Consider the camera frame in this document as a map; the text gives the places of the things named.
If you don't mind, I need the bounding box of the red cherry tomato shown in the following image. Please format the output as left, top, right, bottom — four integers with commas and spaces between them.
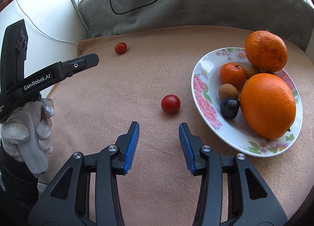
114, 42, 128, 55
161, 94, 181, 114

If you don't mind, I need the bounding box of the brown longan back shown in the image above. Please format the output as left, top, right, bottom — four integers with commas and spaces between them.
245, 65, 260, 79

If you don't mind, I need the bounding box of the floral white plate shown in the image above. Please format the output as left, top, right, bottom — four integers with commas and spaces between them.
191, 47, 303, 158

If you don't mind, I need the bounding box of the grey-green cushion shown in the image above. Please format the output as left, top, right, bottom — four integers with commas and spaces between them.
78, 0, 313, 50

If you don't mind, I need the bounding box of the white cable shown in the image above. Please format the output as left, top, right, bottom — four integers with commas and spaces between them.
13, 0, 79, 46

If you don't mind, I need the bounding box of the brown longan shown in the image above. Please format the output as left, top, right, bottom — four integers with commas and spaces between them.
218, 84, 239, 100
245, 65, 260, 79

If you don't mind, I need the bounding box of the peach fleece blanket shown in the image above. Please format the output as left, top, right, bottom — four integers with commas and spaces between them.
40, 25, 314, 226

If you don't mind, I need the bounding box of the brown longan front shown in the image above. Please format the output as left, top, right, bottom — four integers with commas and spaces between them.
218, 84, 239, 100

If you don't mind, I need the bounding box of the dark purple plum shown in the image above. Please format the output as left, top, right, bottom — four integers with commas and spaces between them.
220, 98, 240, 120

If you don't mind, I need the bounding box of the spotted back orange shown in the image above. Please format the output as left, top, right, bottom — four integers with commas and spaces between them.
244, 30, 288, 72

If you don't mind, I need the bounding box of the large front orange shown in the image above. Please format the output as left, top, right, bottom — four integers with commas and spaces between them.
239, 73, 297, 139

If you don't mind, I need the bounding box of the small mandarin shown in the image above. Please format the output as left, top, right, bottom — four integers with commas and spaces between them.
219, 62, 247, 90

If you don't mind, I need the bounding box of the left hand white glove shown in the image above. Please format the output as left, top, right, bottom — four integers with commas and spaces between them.
1, 98, 55, 178

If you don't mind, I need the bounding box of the left forearm black sleeve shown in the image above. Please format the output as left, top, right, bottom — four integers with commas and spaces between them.
1, 146, 39, 225

